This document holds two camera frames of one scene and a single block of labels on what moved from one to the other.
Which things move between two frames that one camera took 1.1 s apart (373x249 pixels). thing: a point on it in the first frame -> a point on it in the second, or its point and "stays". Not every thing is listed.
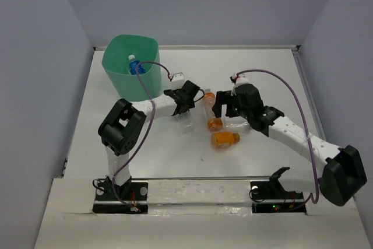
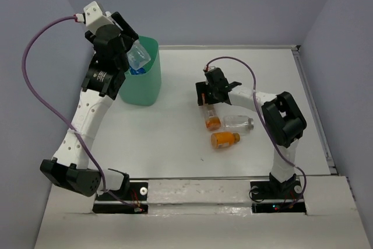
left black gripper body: (190, 105) -> (125, 63)
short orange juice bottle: (222, 140) stays
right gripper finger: (231, 111) -> (232, 85)
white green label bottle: (185, 123) -> (137, 56)
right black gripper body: (242, 111) -> (212, 97)
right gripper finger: (222, 98) -> (201, 88)
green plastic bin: (116, 51) stays
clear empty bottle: (235, 124) stays
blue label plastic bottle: (133, 66) stays
